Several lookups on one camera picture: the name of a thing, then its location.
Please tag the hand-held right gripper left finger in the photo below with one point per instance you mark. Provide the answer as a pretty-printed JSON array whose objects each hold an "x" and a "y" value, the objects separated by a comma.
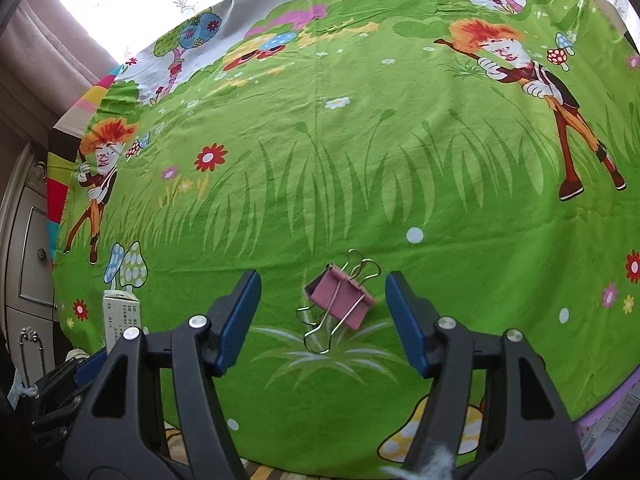
[{"x": 240, "y": 320}]

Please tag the green cartoon printed sheet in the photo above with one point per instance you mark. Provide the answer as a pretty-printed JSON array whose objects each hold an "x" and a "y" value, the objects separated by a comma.
[{"x": 350, "y": 160}]

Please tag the striped plush blanket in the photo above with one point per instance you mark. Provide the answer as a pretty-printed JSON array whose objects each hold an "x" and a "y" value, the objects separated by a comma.
[{"x": 275, "y": 471}]

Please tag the pink binder clip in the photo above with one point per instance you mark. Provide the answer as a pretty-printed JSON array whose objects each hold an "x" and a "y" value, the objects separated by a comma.
[{"x": 340, "y": 300}]

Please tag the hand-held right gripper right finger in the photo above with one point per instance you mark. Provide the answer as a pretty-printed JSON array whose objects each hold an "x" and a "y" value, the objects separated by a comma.
[{"x": 407, "y": 320}]

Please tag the tall white printed box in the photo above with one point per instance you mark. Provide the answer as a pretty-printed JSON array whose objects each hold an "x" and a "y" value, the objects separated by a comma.
[{"x": 122, "y": 315}]

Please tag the purple cardboard box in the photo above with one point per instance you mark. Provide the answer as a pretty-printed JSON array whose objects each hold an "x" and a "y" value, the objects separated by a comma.
[{"x": 587, "y": 427}]

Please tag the pink curtain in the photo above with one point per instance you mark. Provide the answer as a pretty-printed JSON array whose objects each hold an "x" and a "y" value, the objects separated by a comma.
[{"x": 45, "y": 60}]

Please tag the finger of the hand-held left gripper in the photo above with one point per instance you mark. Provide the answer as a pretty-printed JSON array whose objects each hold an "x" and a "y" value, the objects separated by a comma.
[
  {"x": 87, "y": 367},
  {"x": 55, "y": 410}
]

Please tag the white carved nightstand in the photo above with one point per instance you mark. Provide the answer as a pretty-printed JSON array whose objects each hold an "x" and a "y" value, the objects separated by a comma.
[{"x": 30, "y": 260}]

